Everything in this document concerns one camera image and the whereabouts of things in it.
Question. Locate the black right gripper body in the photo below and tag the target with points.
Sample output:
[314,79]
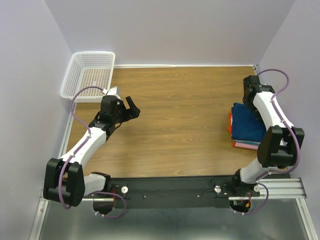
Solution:
[251,106]

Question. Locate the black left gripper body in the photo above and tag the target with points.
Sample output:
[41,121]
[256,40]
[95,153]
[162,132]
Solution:
[120,116]

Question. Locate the blue t-shirt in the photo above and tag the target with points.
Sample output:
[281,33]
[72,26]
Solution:
[244,126]

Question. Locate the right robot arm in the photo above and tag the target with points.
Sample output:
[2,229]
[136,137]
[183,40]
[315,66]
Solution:
[279,151]

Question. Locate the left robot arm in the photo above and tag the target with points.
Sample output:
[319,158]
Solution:
[64,180]

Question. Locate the white plastic laundry basket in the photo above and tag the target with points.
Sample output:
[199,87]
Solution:
[88,69]

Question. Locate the pink folded t-shirt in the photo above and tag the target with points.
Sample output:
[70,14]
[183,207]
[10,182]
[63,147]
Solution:
[245,145]

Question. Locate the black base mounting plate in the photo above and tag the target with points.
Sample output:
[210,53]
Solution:
[179,192]

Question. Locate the aluminium frame rail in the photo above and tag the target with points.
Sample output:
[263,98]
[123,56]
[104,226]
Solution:
[272,188]

